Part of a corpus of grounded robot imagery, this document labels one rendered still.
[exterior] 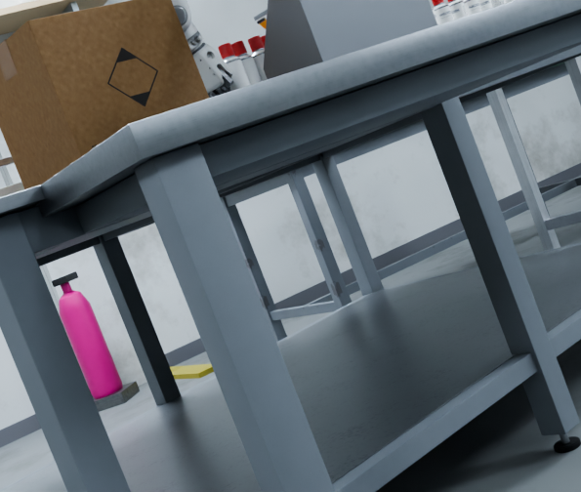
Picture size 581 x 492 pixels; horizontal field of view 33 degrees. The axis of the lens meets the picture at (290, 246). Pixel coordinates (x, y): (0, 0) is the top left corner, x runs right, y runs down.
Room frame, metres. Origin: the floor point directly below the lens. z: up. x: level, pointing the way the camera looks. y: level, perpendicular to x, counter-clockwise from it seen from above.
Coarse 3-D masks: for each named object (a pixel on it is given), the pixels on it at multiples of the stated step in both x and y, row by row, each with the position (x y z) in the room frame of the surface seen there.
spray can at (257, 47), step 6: (258, 36) 2.52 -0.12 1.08; (252, 42) 2.51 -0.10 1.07; (258, 42) 2.51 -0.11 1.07; (252, 48) 2.52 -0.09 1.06; (258, 48) 2.51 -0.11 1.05; (264, 48) 2.53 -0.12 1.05; (252, 54) 2.52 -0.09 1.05; (258, 54) 2.50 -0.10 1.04; (264, 54) 2.51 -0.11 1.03; (258, 60) 2.51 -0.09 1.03; (258, 66) 2.51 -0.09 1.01; (264, 72) 2.50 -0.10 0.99; (264, 78) 2.51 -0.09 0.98
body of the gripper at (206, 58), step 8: (200, 48) 2.37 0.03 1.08; (208, 48) 2.37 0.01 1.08; (200, 56) 2.36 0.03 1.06; (208, 56) 2.37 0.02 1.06; (216, 56) 2.38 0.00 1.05; (200, 64) 2.37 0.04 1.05; (208, 64) 2.37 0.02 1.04; (216, 64) 2.37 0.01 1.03; (224, 64) 2.39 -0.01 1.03; (200, 72) 2.39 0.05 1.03; (208, 72) 2.38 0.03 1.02; (216, 72) 2.37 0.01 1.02; (208, 80) 2.39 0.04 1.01; (216, 80) 2.38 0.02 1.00; (208, 88) 2.41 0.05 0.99; (216, 88) 2.40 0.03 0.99
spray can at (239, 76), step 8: (224, 48) 2.45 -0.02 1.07; (224, 56) 2.45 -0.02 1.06; (232, 56) 2.45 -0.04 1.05; (232, 64) 2.44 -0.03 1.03; (240, 64) 2.45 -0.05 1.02; (232, 72) 2.44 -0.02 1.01; (240, 72) 2.44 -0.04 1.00; (240, 80) 2.44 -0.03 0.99; (248, 80) 2.46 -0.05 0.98; (232, 88) 2.44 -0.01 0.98
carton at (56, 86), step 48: (144, 0) 1.82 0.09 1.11; (0, 48) 1.76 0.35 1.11; (48, 48) 1.68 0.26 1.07; (96, 48) 1.74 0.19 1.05; (144, 48) 1.80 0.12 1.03; (0, 96) 1.82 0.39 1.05; (48, 96) 1.69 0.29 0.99; (96, 96) 1.72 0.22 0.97; (144, 96) 1.77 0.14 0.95; (192, 96) 1.84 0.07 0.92; (48, 144) 1.74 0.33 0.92; (96, 144) 1.69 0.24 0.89
